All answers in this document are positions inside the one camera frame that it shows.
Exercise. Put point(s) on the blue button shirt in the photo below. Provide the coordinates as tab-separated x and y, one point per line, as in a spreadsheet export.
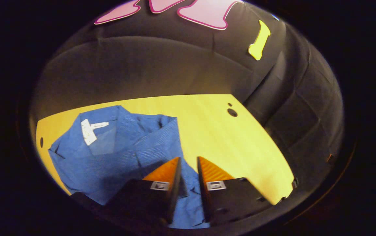
116	164

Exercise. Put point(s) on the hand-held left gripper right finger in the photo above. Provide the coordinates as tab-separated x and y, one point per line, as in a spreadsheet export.
202	190

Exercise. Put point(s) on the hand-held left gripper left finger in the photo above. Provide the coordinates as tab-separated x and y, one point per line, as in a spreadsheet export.
175	190

